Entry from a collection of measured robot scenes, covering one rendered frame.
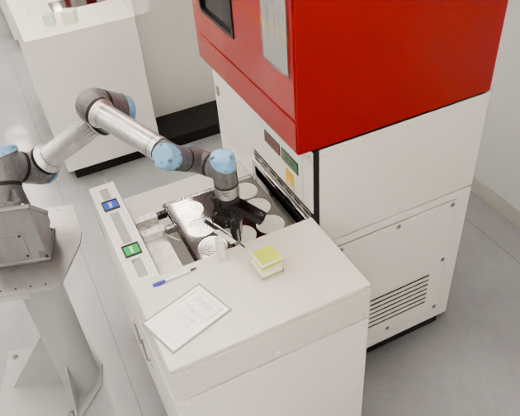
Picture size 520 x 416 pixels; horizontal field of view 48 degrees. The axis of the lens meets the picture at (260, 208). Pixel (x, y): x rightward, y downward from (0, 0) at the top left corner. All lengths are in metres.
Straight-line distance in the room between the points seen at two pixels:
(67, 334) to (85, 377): 0.29
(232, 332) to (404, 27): 0.98
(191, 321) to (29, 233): 0.73
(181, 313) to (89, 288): 1.59
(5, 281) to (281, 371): 1.00
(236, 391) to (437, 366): 1.24
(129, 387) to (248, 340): 1.24
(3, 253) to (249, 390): 0.98
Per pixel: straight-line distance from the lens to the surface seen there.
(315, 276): 1.76
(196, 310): 1.70
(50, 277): 2.15
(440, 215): 2.37
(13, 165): 2.19
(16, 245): 2.19
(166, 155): 1.67
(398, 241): 2.31
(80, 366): 2.70
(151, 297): 1.77
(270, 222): 2.04
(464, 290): 3.11
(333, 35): 1.66
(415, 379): 2.74
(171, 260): 1.99
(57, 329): 2.50
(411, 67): 1.88
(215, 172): 1.75
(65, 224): 2.35
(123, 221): 2.06
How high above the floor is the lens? 2.25
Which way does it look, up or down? 40 degrees down
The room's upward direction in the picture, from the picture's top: 5 degrees counter-clockwise
